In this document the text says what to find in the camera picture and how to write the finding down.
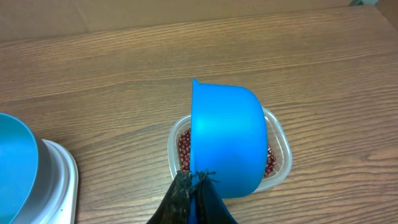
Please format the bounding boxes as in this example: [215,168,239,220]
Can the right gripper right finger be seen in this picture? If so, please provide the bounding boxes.
[196,171,237,224]

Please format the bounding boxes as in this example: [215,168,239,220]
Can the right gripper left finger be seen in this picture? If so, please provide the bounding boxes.
[147,171,193,224]

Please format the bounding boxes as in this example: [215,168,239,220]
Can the blue plastic measuring scoop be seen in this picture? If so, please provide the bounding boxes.
[187,78,269,224]

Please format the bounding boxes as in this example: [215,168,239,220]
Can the white digital kitchen scale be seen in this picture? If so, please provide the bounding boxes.
[32,139,78,224]

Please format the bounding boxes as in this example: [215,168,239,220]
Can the blue metal bowl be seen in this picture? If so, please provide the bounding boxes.
[1,113,51,223]

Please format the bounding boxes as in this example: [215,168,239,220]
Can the red beans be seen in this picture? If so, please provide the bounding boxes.
[177,128,277,179]

